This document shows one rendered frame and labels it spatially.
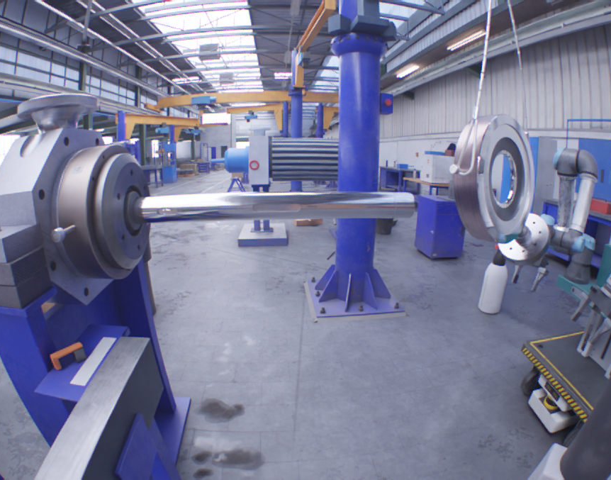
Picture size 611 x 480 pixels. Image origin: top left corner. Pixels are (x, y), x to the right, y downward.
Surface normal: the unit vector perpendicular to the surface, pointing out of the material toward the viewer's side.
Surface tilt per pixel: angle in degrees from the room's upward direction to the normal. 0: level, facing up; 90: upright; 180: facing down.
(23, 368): 90
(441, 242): 90
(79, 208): 78
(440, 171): 90
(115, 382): 0
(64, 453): 0
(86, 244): 104
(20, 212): 90
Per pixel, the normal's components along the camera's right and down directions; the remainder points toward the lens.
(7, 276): 0.12, 0.27
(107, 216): 0.88, 0.09
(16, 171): 0.09, -0.49
